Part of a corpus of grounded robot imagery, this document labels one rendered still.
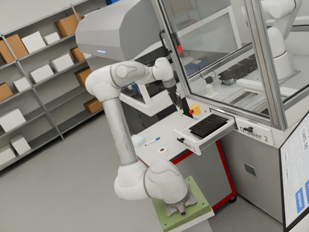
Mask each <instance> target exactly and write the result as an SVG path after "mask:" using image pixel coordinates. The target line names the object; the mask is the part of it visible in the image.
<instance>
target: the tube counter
mask: <svg viewBox="0 0 309 232"><path fill-rule="evenodd" d="M302 148H303V155H304V160H305V166H306V172H307V176H309V140H308V141H307V142H306V143H305V144H304V145H303V147H302Z"/></svg>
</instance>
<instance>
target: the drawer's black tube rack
mask: <svg viewBox="0 0 309 232"><path fill-rule="evenodd" d="M227 120H228V119H226V118H223V117H221V116H218V115H215V114H211V115H209V116H208V117H206V118H205V119H203V120H201V121H200V122H198V123H197V124H195V125H193V126H192V127H191V128H193V129H195V130H197V131H199V132H201V133H203V134H205V135H204V136H201V135H199V134H197V133H195V132H193V131H190V133H191V134H193V135H195V136H197V137H199V138H200V139H204V138H205V137H207V136H208V135H210V134H212V133H213V132H215V131H216V130H218V129H219V128H221V127H222V126H224V125H225V124H227V123H228V122H226V121H227Z"/></svg>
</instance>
